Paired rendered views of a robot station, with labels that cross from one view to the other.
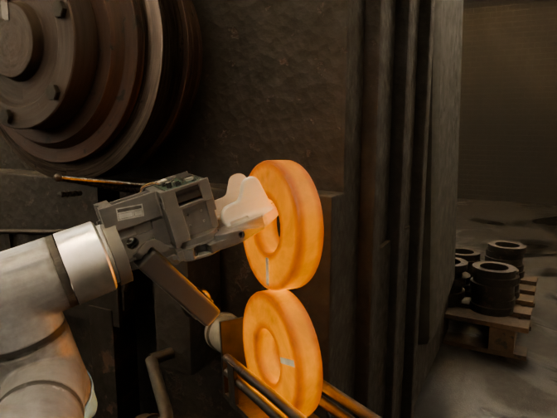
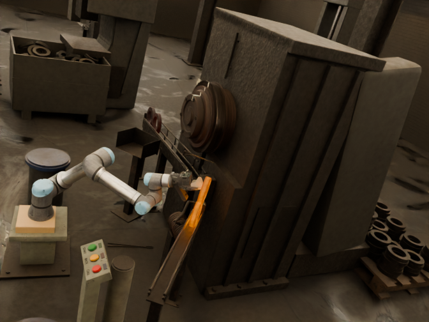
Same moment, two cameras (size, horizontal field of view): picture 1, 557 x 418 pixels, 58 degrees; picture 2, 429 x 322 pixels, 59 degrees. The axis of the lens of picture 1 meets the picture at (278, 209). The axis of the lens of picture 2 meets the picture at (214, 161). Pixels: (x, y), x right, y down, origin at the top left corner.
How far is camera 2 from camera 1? 1.68 m
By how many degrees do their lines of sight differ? 34
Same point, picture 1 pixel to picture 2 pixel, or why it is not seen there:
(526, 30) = not seen: outside the picture
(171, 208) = (180, 179)
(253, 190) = (198, 182)
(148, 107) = (207, 145)
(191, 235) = (184, 184)
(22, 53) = (188, 121)
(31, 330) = (154, 187)
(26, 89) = (188, 127)
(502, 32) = not seen: outside the picture
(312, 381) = (192, 220)
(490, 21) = not seen: outside the picture
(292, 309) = (196, 207)
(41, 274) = (158, 180)
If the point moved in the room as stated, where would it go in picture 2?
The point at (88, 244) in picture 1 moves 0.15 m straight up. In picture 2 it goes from (166, 179) to (171, 155)
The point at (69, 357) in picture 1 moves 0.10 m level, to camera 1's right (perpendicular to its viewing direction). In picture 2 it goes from (158, 194) to (170, 202)
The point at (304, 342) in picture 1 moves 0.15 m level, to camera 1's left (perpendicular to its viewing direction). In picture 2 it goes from (194, 213) to (175, 200)
